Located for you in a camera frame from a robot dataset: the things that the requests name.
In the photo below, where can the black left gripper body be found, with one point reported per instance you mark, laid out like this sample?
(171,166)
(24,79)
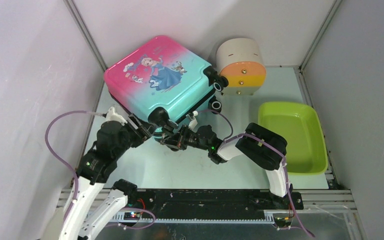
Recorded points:
(141,133)

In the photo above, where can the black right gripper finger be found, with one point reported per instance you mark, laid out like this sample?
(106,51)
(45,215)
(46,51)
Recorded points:
(168,133)
(168,141)

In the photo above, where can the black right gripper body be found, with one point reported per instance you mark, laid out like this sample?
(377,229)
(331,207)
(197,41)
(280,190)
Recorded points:
(187,138)

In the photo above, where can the pink and teal kids suitcase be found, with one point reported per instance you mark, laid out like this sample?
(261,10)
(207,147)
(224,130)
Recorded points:
(162,81)

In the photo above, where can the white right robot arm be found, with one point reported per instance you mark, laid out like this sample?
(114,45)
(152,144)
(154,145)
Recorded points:
(265,148)

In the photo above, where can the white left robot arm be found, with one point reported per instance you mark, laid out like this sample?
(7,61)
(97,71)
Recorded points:
(116,135)

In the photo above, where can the beige orange round storage box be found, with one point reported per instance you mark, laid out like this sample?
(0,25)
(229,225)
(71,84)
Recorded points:
(239,60)

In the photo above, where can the green plastic bin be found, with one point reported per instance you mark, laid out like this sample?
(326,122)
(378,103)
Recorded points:
(299,124)

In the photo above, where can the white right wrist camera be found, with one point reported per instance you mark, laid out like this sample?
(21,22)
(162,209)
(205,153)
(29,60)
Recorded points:
(193,122)

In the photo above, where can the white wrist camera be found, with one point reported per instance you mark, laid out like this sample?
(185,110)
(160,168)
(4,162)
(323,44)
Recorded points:
(193,122)
(112,115)

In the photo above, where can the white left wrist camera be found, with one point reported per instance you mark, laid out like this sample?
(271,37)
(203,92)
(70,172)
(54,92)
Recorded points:
(112,115)

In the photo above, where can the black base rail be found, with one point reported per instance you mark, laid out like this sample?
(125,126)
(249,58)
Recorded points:
(208,204)

